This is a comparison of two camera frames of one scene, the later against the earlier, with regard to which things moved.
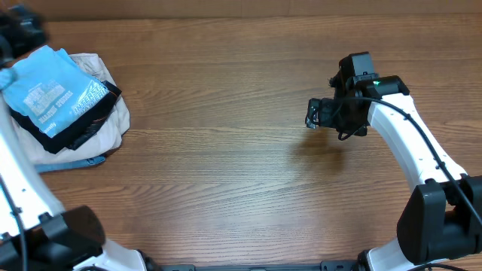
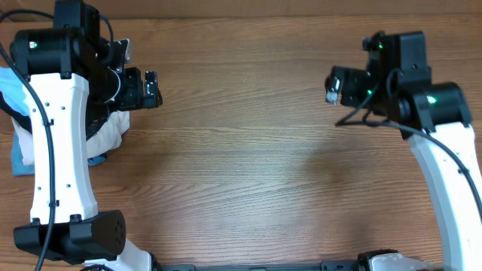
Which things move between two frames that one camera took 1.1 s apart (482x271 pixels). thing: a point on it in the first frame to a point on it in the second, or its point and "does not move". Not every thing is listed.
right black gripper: [325, 107] to [351, 80]
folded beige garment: [105, 140] does not move
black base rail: [323, 265] does not move
